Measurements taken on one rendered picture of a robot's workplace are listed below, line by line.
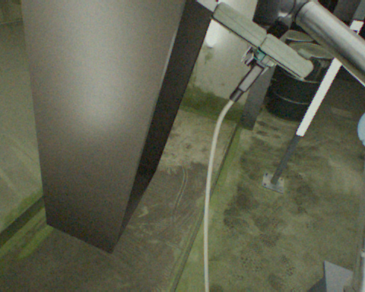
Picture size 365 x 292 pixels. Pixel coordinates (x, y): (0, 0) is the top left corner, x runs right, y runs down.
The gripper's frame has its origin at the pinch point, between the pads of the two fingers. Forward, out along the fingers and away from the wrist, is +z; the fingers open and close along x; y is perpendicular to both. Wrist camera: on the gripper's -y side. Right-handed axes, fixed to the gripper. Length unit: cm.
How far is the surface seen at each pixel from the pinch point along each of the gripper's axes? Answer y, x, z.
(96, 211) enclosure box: 78, 18, 21
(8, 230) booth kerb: 167, 60, 10
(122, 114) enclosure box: 27.2, 25.1, 21.6
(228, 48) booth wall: 53, -5, -196
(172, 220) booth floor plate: 136, -32, -35
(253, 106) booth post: 88, -67, -192
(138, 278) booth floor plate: 140, -24, 11
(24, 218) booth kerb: 168, 58, -1
